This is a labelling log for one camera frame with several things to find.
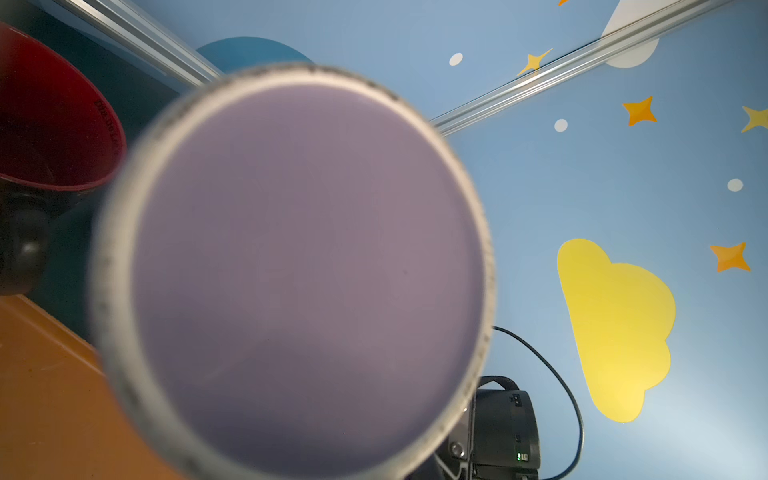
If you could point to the lavender mug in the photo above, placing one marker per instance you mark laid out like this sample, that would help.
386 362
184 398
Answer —
292 277

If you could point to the black skull mug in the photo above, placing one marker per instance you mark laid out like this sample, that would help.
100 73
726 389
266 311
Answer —
60 141

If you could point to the orange plastic tray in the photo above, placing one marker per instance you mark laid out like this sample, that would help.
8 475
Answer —
59 419

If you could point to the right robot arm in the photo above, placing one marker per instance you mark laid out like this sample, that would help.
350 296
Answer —
496 437

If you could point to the aluminium frame right post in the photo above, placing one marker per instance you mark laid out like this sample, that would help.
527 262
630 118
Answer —
577 62

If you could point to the aluminium frame back bar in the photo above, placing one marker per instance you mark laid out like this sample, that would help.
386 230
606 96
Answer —
137 32

